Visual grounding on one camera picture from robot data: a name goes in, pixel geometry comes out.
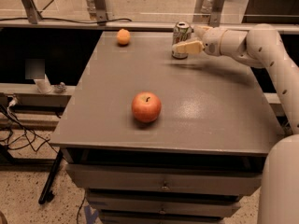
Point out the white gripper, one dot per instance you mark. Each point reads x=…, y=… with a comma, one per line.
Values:
x=212, y=41

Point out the green white 7up can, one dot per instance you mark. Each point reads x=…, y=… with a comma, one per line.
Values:
x=181, y=32

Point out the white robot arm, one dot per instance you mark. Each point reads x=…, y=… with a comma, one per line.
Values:
x=262, y=47

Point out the red apple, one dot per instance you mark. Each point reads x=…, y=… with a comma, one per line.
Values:
x=146, y=107

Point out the orange fruit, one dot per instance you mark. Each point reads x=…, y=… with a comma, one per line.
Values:
x=123, y=37

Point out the grey drawer cabinet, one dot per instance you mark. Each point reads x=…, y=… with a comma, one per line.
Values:
x=194, y=163

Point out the small grey metal object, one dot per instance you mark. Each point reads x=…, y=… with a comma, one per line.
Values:
x=60, y=88

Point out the white soap pump bottle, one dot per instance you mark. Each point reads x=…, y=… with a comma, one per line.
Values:
x=43, y=85

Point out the black metal leg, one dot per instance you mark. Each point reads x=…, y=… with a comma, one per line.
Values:
x=47, y=195

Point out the grey metal bracket right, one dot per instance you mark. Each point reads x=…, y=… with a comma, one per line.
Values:
x=215, y=14

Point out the grey metal bracket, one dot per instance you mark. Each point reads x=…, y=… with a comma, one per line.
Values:
x=100, y=10
x=33, y=16
x=215, y=14

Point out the grey metal bracket middle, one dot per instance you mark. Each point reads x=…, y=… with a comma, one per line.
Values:
x=100, y=10

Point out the grey metal bracket left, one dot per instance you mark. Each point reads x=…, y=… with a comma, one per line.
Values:
x=33, y=16

